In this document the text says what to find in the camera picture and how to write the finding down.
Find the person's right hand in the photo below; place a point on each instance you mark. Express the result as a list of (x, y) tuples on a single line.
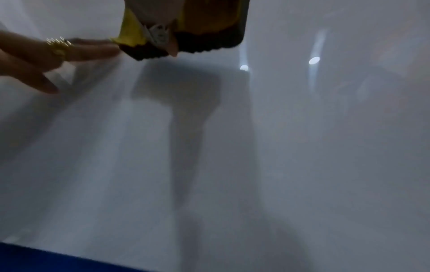
[(154, 16)]

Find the person's left hand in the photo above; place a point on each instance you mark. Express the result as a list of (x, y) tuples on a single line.
[(43, 58)]

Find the yellow and black whiteboard eraser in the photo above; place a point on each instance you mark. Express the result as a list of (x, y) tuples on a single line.
[(208, 34)]

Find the large scribbled whiteboard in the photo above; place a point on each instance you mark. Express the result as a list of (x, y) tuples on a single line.
[(235, 159)]

